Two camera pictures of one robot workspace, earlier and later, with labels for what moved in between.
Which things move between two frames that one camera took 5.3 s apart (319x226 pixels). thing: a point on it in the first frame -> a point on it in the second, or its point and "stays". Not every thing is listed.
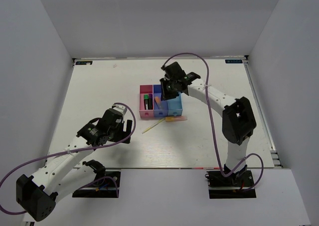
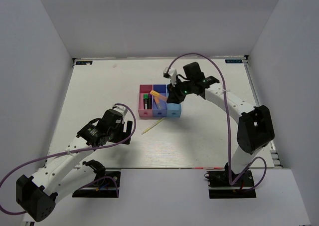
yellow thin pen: x=148 y=128 stays
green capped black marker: x=146 y=101 stays
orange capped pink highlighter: x=174 y=118 -> x=162 y=97
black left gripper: x=123 y=134 stays
